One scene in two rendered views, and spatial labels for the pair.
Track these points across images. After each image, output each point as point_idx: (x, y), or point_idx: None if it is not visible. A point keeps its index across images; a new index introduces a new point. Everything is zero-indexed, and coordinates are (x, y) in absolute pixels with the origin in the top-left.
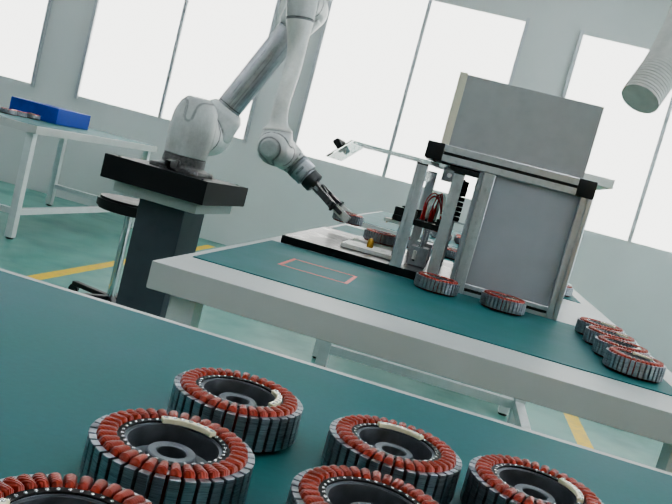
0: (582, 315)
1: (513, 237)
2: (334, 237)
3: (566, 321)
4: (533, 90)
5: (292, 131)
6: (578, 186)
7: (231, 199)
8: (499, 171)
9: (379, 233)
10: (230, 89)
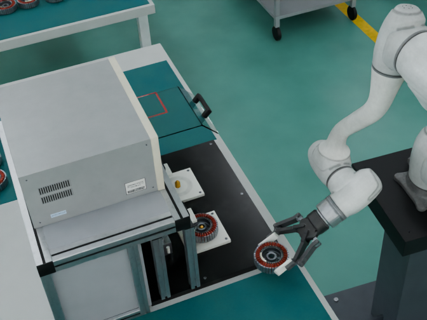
0: (5, 269)
1: None
2: (225, 201)
3: (15, 211)
4: (53, 73)
5: (321, 153)
6: None
7: (382, 221)
8: None
9: (196, 214)
10: None
